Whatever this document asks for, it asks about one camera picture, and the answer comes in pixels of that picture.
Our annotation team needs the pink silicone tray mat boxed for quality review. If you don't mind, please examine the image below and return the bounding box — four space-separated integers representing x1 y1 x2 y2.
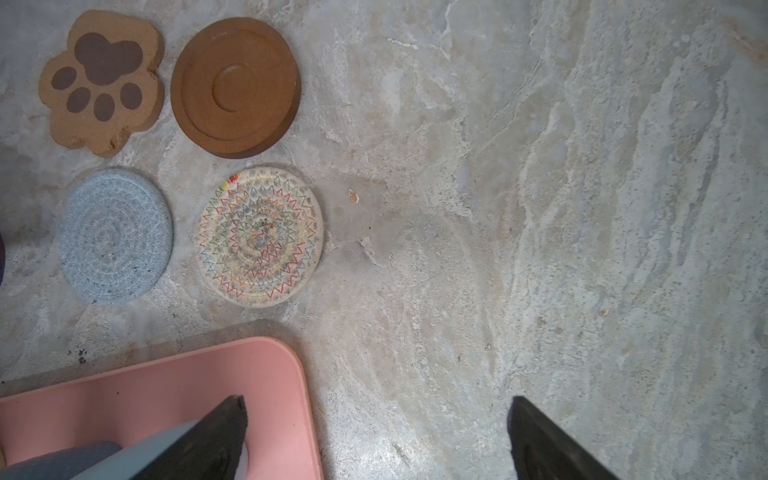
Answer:
1 337 324 479

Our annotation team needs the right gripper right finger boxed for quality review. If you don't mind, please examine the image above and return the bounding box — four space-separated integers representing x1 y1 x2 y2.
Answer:
507 396 618 480

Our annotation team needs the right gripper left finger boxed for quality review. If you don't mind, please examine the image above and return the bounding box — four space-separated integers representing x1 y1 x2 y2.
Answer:
132 395 248 480

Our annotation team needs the cork paw print coaster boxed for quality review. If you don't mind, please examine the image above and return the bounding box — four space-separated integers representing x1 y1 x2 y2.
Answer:
38 10 164 158

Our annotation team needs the multicolour woven round coaster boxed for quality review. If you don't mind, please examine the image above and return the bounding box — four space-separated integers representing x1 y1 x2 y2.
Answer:
196 167 324 309

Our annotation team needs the light blue mug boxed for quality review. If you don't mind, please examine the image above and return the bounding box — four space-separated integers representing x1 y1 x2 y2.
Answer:
0 418 250 480

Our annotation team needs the brown wooden coaster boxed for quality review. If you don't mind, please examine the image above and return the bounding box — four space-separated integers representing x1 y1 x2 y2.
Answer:
170 17 301 159

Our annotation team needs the blue woven round coaster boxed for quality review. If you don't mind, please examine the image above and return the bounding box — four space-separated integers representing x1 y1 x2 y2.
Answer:
58 168 174 304

